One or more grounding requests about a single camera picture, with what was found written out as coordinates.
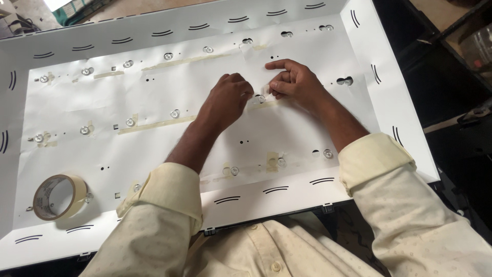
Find person's right hand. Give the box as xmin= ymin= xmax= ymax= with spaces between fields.
xmin=264 ymin=58 xmax=332 ymax=117

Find person's left hand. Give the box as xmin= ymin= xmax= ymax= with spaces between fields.
xmin=194 ymin=72 xmax=255 ymax=134

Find rows of clear LED lenses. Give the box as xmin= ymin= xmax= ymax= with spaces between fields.
xmin=25 ymin=24 xmax=354 ymax=211

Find beige tape strips on panel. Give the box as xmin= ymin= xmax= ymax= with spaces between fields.
xmin=36 ymin=43 xmax=293 ymax=185

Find white backlight reflector panel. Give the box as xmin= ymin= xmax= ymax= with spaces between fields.
xmin=0 ymin=0 xmax=440 ymax=270

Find green cloth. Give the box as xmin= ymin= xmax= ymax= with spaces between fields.
xmin=52 ymin=0 xmax=104 ymax=27

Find beige masking tape roll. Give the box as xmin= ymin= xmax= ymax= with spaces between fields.
xmin=33 ymin=174 xmax=88 ymax=221

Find cream patterned shirt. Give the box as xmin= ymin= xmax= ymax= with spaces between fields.
xmin=79 ymin=133 xmax=492 ymax=277

